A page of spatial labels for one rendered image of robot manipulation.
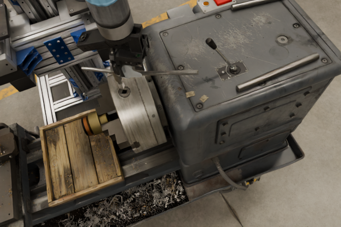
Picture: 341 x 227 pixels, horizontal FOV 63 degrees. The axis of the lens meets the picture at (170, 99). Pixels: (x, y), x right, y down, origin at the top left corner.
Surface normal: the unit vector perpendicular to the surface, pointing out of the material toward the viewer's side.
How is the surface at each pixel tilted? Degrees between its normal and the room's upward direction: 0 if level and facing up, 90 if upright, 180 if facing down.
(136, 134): 61
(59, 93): 0
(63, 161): 0
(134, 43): 95
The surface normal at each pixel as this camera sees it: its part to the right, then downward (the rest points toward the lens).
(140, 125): 0.21, 0.33
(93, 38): -0.50, -0.45
